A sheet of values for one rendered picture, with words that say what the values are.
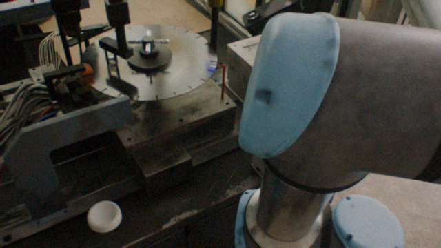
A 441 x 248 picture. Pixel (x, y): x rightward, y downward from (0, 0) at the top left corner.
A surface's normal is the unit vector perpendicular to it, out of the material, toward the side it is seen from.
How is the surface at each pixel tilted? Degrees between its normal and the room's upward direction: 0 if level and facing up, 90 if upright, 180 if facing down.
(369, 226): 7
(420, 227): 0
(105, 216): 0
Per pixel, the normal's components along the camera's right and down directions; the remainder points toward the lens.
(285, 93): -0.18, 0.15
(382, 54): -0.04, -0.40
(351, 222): 0.17, -0.71
